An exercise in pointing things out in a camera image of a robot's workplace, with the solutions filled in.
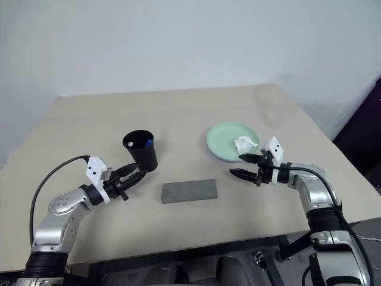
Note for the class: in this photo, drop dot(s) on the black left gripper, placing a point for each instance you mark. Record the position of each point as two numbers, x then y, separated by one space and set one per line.
116 187

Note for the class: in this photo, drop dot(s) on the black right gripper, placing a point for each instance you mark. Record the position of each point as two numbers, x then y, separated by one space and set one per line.
265 175

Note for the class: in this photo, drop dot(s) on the white tissue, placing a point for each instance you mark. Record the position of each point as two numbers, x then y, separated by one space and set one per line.
244 144

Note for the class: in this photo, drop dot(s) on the white marker blue cap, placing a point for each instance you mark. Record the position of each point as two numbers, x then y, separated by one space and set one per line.
149 142

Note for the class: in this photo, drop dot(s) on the light green plate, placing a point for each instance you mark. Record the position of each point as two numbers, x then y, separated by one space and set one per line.
221 140

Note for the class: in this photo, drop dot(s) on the grey glasses case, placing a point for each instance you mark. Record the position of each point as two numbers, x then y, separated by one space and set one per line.
190 190

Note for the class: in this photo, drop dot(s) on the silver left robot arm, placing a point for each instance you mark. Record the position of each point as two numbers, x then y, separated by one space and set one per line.
59 205

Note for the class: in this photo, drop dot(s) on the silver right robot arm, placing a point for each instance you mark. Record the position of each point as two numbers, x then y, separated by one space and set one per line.
315 190

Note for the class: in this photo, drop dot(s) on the light blue plate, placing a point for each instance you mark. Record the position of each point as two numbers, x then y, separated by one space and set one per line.
230 161

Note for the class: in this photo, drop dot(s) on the black plastic cup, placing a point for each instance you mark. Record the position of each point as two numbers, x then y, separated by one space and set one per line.
146 159

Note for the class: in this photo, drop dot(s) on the black table leg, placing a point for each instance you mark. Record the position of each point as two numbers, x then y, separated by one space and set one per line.
95 274

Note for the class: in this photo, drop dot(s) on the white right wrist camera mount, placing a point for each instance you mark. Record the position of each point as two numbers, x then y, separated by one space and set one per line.
274 147

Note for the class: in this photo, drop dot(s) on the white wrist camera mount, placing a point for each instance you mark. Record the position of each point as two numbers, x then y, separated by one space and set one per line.
95 167
274 147

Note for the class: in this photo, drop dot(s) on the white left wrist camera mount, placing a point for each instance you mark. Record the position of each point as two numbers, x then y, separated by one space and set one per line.
95 167

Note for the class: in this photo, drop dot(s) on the black table frame bracket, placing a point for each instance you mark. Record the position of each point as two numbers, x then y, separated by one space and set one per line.
293 247

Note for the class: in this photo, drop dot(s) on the black caster bracket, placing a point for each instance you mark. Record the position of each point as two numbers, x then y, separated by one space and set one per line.
262 262

